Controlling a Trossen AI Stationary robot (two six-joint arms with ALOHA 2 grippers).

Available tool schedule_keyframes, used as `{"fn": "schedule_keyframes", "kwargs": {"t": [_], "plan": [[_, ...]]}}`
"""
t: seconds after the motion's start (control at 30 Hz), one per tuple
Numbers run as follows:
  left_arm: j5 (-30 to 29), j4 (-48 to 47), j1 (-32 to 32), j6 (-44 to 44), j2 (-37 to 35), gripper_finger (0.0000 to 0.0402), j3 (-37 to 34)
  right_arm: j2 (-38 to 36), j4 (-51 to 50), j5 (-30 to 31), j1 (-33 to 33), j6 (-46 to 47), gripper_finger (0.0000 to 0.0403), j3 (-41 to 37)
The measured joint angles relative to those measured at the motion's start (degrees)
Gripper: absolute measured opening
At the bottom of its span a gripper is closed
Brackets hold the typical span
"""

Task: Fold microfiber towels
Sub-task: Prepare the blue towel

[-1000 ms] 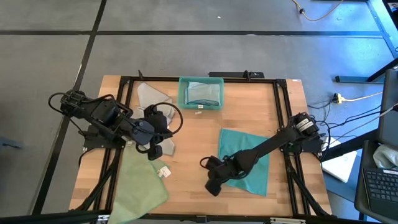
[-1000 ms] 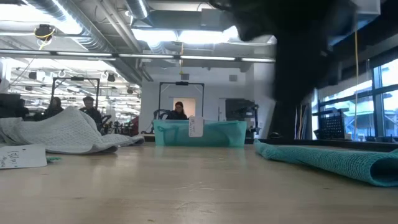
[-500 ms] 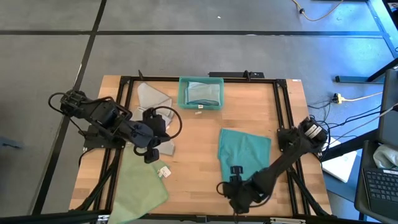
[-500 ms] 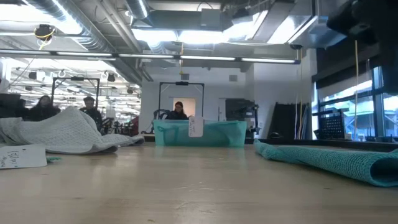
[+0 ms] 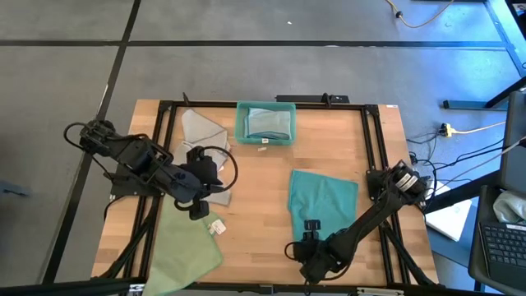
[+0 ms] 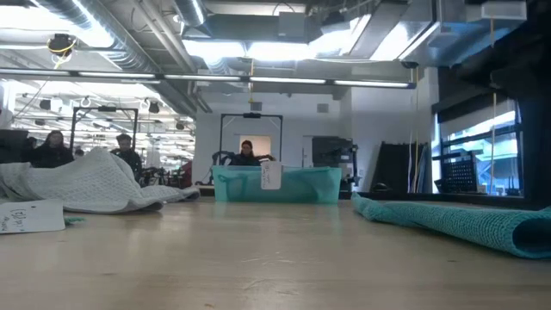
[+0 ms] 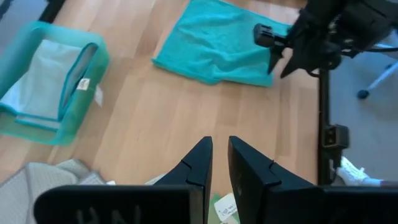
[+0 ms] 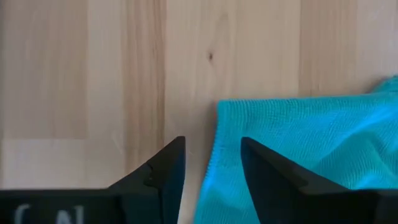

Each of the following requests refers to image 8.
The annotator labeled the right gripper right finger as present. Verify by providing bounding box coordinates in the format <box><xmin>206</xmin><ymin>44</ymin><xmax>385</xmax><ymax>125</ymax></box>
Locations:
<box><xmin>241</xmin><ymin>137</ymin><xmax>398</xmax><ymax>224</ymax></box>

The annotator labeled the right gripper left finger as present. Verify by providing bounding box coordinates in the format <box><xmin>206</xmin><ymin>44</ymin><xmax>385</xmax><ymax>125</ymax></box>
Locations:
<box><xmin>0</xmin><ymin>136</ymin><xmax>187</xmax><ymax>224</ymax></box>

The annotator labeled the teal microfiber towel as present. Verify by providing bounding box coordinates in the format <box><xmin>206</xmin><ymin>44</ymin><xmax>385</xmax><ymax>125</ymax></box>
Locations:
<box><xmin>192</xmin><ymin>75</ymin><xmax>398</xmax><ymax>224</ymax></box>

